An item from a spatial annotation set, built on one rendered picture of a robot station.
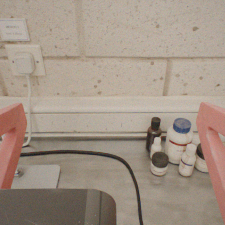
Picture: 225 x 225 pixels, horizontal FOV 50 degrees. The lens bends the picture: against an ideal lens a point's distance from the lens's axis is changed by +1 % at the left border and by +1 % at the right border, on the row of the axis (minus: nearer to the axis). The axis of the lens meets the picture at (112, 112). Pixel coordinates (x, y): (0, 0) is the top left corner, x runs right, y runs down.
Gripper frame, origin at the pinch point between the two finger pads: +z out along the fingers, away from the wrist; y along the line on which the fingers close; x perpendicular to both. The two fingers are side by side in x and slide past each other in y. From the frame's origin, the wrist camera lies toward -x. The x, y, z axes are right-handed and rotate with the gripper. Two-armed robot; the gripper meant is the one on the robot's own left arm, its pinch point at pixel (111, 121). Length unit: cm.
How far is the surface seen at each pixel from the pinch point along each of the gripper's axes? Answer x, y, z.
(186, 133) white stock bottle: 30.5, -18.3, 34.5
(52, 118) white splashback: 33, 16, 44
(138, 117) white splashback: 32, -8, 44
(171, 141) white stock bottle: 32.5, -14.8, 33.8
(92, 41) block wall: 12.4, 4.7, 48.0
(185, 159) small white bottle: 34.2, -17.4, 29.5
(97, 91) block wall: 27, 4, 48
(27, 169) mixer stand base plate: 39, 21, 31
